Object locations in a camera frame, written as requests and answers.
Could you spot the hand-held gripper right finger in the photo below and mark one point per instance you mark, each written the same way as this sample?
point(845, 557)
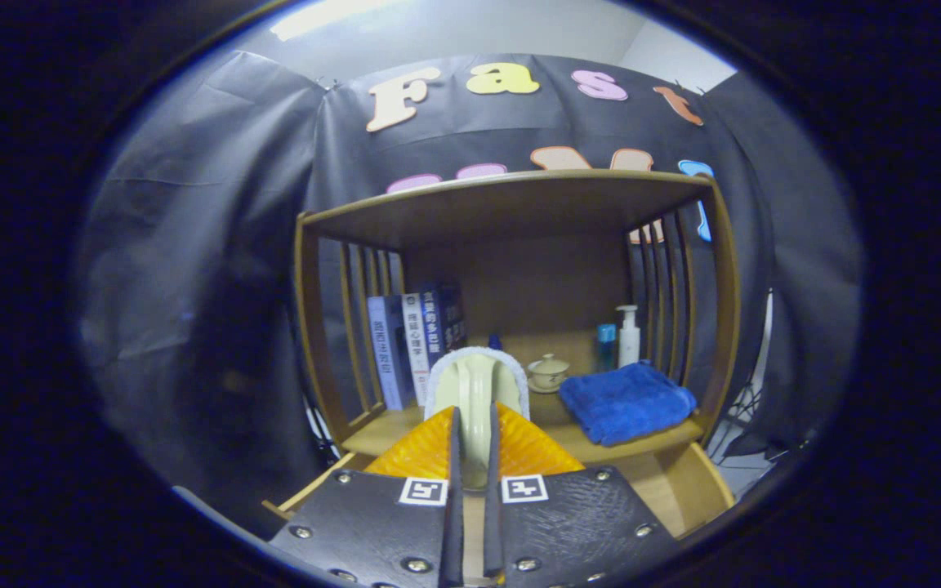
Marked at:
point(492, 531)

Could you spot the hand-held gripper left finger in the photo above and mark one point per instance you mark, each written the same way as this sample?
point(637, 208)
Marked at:
point(454, 531)

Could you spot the cream scrub brush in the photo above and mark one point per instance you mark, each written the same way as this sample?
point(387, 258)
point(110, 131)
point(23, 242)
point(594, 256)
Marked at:
point(474, 384)

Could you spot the wooden countertop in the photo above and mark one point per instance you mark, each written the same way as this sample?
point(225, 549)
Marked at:
point(389, 429)

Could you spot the wooden cabinet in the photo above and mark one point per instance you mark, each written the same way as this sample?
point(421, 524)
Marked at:
point(519, 204)

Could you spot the beige lidded teacup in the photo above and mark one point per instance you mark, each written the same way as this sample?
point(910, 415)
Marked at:
point(548, 374)

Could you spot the blue folded towel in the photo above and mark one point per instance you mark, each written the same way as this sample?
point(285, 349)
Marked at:
point(626, 404)

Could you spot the white book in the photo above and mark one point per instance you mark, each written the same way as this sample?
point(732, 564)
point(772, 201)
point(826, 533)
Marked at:
point(416, 351)

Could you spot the light blue book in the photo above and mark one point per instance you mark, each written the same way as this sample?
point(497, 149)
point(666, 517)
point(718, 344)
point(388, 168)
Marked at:
point(385, 351)

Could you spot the teal bottle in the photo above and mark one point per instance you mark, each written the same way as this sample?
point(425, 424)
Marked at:
point(606, 343)

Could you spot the white pump bottle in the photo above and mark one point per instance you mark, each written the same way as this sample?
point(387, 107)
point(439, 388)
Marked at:
point(629, 343)

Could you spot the black light stand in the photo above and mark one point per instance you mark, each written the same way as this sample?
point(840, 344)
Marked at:
point(738, 408)

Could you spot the black backdrop cloth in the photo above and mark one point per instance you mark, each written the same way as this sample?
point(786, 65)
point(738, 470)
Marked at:
point(193, 245)

